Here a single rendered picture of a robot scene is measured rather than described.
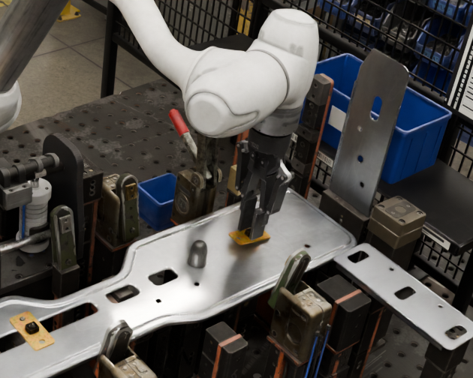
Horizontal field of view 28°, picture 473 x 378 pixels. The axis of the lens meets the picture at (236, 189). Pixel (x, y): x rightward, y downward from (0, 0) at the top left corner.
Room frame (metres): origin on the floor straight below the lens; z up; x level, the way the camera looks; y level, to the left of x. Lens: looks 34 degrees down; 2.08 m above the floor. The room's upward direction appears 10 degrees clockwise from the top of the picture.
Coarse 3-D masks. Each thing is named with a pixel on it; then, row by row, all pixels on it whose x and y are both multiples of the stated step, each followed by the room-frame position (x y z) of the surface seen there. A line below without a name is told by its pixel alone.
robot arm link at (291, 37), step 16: (272, 16) 1.41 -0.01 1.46; (288, 16) 1.40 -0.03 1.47; (304, 16) 1.42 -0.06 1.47; (272, 32) 1.38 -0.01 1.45; (288, 32) 1.38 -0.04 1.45; (304, 32) 1.39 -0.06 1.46; (256, 48) 1.37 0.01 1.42; (272, 48) 1.37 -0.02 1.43; (288, 48) 1.37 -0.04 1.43; (304, 48) 1.38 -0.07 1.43; (288, 64) 1.35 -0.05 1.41; (304, 64) 1.37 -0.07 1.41; (288, 80) 1.33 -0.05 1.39; (304, 80) 1.37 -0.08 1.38; (288, 96) 1.34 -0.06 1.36; (304, 96) 1.40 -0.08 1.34
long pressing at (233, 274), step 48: (288, 192) 1.61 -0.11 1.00; (144, 240) 1.36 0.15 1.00; (192, 240) 1.39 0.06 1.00; (288, 240) 1.44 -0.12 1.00; (336, 240) 1.47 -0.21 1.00; (96, 288) 1.21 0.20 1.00; (144, 288) 1.23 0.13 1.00; (192, 288) 1.26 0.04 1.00; (240, 288) 1.28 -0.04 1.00; (0, 336) 1.06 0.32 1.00; (96, 336) 1.10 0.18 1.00
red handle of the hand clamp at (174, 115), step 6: (168, 114) 1.59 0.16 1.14; (174, 114) 1.59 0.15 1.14; (180, 114) 1.60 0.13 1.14; (174, 120) 1.58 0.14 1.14; (180, 120) 1.58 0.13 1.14; (174, 126) 1.58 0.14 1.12; (180, 126) 1.57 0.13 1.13; (186, 126) 1.58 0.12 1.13; (180, 132) 1.57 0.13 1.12; (186, 132) 1.57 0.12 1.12; (186, 138) 1.56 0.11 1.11; (186, 144) 1.55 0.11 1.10; (192, 144) 1.55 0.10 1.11; (192, 150) 1.54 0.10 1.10; (192, 156) 1.54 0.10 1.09; (210, 174) 1.52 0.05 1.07
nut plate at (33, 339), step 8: (24, 312) 1.12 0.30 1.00; (16, 320) 1.10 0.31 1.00; (24, 320) 1.10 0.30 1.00; (32, 320) 1.10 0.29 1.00; (16, 328) 1.08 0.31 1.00; (24, 328) 1.08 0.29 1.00; (32, 328) 1.08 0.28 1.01; (40, 328) 1.09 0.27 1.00; (24, 336) 1.07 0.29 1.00; (32, 336) 1.07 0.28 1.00; (40, 336) 1.07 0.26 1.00; (48, 336) 1.08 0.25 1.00; (32, 344) 1.05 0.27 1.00; (40, 344) 1.05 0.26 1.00; (48, 344) 1.06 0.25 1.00
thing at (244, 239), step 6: (228, 234) 1.40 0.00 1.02; (234, 234) 1.41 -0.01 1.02; (240, 234) 1.41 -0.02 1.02; (246, 234) 1.42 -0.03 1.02; (264, 234) 1.44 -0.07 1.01; (234, 240) 1.39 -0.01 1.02; (240, 240) 1.39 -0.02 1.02; (246, 240) 1.40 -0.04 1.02; (252, 240) 1.40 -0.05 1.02; (258, 240) 1.41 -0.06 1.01
